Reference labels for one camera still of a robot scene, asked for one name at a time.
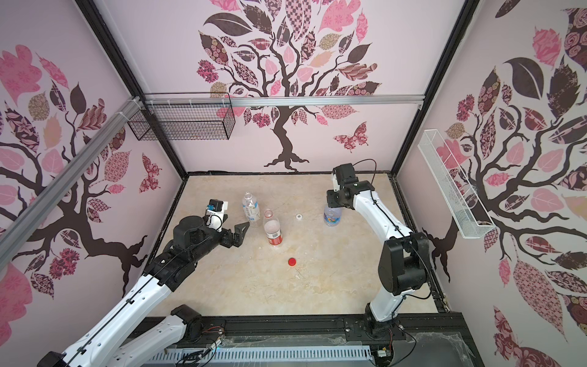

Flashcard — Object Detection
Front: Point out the clear bottle blue neck ring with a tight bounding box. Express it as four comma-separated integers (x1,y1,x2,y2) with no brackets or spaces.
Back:
323,204,344,228

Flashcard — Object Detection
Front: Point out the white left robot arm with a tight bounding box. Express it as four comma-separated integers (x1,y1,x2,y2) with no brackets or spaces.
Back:
39,214,250,366

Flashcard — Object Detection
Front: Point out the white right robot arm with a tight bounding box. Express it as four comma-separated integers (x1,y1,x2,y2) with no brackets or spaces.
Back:
327,164,430,324

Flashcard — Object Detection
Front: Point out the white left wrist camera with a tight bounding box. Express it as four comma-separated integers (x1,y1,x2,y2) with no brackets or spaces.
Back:
204,199,229,232

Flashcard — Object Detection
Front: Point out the aluminium rail back wall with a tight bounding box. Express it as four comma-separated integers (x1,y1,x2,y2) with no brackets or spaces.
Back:
145,94,425,107

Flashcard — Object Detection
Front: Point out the aluminium rail wall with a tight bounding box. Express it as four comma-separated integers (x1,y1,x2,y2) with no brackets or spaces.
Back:
145,94,425,107
1,97,141,268

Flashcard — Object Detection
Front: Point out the white wire shelf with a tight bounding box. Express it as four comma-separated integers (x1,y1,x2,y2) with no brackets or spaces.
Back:
417,129,497,239

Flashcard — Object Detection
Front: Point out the black wire basket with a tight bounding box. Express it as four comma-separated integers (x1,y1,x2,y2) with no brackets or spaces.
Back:
128,92,236,141

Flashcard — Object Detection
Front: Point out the white slotted cable duct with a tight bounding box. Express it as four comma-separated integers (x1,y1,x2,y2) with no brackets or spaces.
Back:
139,346,374,366

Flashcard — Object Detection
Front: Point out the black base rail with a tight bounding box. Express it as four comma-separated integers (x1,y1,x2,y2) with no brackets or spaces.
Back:
165,313,484,366

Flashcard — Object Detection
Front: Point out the aluminium rail left wall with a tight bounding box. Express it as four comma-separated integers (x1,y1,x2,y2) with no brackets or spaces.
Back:
1,97,141,268

